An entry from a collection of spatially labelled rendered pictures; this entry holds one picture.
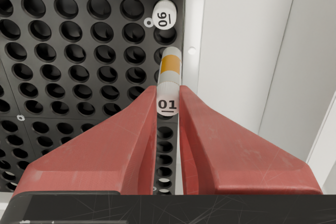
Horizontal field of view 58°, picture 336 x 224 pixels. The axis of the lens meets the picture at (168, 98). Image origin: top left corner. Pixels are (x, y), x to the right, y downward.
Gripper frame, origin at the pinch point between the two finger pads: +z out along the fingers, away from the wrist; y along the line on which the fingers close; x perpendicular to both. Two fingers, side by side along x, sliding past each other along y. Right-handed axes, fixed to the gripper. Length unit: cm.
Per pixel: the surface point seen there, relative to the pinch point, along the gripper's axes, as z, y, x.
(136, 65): 6.4, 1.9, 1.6
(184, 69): 11.5, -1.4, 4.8
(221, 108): 12.6, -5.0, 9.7
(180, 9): 6.2, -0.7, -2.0
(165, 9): 5.1, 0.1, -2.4
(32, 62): 6.7, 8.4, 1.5
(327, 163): 3.1, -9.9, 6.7
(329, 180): 17.9, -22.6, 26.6
